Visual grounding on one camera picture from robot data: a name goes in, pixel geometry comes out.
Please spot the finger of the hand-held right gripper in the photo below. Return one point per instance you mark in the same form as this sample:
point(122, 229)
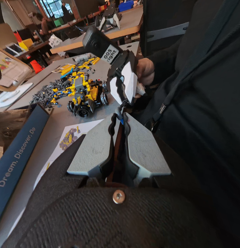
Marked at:
point(129, 81)
point(114, 87)

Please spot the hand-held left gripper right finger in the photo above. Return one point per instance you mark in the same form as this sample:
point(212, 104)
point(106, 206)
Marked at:
point(145, 149)

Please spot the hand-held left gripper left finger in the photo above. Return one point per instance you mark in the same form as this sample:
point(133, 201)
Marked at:
point(92, 149)

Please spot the black axle with grey elbow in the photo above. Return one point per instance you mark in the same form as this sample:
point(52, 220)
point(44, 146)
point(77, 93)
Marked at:
point(118, 112)

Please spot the yellow black brick vehicle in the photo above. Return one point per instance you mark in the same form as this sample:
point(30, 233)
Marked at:
point(81, 91)

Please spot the grey desk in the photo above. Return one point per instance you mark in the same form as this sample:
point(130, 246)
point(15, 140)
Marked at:
point(54, 120)

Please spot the person's right hand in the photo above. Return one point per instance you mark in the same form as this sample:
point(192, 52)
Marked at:
point(146, 71)

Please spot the building instruction booklet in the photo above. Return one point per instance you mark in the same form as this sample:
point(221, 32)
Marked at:
point(81, 127)

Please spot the background table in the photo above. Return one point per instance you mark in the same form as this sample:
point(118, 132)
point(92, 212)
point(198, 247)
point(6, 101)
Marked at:
point(92, 38)

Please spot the grey motor brick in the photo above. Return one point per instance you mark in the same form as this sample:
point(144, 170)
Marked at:
point(83, 57)

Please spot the person's black jacket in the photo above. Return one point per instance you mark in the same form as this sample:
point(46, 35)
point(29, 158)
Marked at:
point(199, 116)

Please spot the pile of small brick parts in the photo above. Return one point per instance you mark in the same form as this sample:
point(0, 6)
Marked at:
point(46, 93)

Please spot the green bin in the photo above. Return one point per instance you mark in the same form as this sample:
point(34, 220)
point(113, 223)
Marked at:
point(59, 22)

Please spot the blue cardboard box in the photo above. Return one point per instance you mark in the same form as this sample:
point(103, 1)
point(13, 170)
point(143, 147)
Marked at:
point(17, 151)

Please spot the clear plastic bag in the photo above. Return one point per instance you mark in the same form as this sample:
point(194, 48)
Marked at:
point(7, 126)

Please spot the instruction sheet on wooden stand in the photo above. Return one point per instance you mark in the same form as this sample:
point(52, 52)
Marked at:
point(13, 93)

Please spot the printed instruction sheet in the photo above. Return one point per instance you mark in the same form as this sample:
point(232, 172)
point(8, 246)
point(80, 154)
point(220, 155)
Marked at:
point(11, 67)

